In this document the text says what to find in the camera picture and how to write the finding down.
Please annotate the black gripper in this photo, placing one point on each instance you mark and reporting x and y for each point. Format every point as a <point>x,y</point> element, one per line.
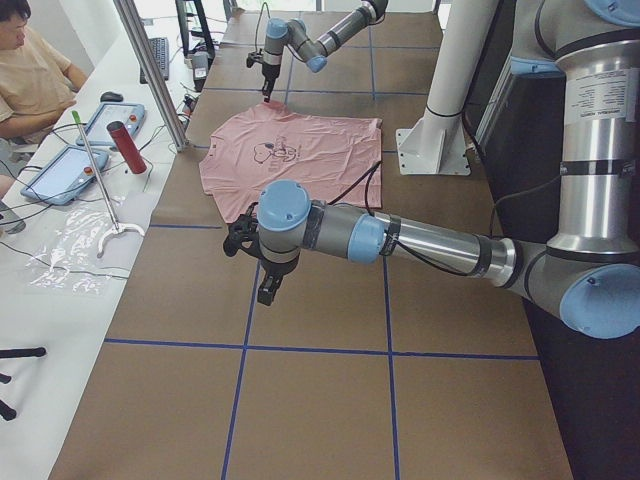
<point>278,267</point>
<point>269,76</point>

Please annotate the pink Snoopy t-shirt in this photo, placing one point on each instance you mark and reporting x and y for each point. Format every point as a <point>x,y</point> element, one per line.
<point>328,156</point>

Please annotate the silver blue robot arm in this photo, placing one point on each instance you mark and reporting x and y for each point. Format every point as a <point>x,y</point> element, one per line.
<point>587,274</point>
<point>292,34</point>

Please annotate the black box with label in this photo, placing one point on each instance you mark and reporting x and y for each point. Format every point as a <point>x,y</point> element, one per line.
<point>200,69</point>

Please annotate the black keyboard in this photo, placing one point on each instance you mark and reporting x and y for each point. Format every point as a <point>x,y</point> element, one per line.
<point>160,53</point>

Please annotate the upper blue teach pendant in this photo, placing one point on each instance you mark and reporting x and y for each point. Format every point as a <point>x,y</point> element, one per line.
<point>131,115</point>

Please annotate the blue teach pendant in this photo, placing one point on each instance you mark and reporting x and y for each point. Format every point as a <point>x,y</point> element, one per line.
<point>63,179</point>
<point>131,115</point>

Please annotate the red cylindrical bottle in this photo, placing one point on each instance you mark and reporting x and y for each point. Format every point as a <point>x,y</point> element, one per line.
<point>125,145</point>

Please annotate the black computer mouse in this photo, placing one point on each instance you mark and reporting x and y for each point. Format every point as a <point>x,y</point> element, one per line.
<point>111,96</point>

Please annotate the white reacher grabber stick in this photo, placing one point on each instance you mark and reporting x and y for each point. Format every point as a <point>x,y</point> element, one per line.
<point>117,227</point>

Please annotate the clear plastic bag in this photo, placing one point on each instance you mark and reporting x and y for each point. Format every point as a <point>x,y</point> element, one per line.
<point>69,263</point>

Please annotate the lower blue teach pendant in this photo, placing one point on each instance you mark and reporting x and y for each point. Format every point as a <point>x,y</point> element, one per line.
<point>63,179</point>

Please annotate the seated person beige shirt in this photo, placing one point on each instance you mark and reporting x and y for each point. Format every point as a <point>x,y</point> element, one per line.
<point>38,83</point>

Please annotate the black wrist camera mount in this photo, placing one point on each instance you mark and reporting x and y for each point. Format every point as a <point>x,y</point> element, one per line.
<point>255,57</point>
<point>243,236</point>

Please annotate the aluminium frame post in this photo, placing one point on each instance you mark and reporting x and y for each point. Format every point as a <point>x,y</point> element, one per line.
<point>139,41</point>

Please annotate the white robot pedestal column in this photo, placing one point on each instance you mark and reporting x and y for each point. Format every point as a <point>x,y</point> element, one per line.
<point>436,144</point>

